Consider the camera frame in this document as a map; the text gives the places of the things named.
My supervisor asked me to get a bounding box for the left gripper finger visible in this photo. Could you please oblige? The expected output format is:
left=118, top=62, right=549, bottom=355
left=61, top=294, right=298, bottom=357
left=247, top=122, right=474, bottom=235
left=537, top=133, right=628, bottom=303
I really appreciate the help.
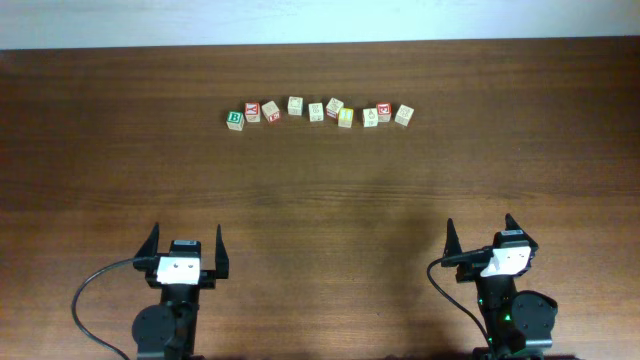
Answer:
left=215, top=225, right=229, bottom=272
left=135, top=223, right=160, bottom=258

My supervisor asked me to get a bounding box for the red letter E block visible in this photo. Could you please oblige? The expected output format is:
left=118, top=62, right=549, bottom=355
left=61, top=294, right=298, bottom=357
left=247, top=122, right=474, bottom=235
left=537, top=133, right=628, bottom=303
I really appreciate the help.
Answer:
left=376, top=102, right=392, bottom=122

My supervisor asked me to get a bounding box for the tilted beige red-edged block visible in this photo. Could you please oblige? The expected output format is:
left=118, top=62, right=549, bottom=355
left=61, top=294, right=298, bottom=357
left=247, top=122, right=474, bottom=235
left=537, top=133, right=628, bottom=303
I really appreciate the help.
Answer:
left=325, top=98, right=344, bottom=119

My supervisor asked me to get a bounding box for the tilted red-sided wooden block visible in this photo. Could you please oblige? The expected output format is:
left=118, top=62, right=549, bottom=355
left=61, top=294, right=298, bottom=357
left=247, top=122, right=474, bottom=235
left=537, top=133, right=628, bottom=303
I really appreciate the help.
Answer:
left=261, top=100, right=281, bottom=123

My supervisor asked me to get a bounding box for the plain beige picture block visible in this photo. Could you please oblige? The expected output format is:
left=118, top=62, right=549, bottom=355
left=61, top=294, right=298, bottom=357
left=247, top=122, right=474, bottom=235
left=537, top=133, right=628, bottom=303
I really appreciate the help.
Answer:
left=287, top=96, right=304, bottom=116

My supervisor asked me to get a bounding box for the green letter B block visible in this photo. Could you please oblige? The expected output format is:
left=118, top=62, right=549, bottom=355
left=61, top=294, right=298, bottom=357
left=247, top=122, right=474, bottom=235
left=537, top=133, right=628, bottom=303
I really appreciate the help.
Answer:
left=226, top=111, right=245, bottom=131

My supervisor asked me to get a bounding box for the yellow letter I block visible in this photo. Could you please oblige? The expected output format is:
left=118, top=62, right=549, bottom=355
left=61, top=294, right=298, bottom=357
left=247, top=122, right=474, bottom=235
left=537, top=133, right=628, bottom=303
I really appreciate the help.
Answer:
left=338, top=108, right=354, bottom=128

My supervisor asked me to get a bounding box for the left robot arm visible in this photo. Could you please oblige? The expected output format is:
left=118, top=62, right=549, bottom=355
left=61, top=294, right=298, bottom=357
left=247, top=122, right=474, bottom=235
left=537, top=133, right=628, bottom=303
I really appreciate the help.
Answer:
left=131, top=225, right=230, bottom=360

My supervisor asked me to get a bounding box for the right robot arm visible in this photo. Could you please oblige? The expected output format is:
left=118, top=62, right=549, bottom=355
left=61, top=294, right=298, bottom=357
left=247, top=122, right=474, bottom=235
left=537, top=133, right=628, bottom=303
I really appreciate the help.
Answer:
left=442, top=214, right=558, bottom=359

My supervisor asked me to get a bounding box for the beige blue-sided H block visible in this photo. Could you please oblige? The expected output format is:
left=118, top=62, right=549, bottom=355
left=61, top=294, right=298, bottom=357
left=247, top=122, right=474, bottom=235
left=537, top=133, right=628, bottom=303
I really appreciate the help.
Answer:
left=394, top=104, right=414, bottom=127

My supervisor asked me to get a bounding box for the beige block red side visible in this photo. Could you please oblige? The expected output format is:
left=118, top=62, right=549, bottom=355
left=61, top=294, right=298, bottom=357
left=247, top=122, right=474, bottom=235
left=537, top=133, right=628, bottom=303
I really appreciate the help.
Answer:
left=308, top=103, right=324, bottom=122

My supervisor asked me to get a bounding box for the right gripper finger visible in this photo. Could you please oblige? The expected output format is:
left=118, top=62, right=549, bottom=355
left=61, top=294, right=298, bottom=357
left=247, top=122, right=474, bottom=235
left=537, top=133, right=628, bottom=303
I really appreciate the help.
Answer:
left=505, top=213, right=539, bottom=249
left=443, top=218, right=462, bottom=256

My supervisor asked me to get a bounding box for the red letter Y block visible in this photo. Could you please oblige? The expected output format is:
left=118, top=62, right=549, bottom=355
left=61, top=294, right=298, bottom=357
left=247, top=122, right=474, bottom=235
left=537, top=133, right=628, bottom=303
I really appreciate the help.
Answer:
left=244, top=102, right=261, bottom=123

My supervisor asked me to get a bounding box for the beige gnome picture block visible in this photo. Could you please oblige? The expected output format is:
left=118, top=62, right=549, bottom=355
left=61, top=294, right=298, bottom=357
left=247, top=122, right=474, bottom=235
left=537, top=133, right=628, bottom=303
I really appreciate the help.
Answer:
left=362, top=108, right=379, bottom=128

